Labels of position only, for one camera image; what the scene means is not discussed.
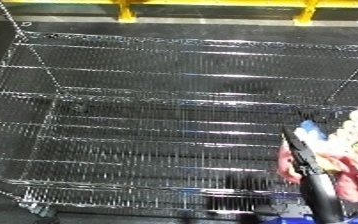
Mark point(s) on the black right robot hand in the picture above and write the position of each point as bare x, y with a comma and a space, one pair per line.
319, 190

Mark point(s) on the pink soft toy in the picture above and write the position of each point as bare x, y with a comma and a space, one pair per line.
352, 146

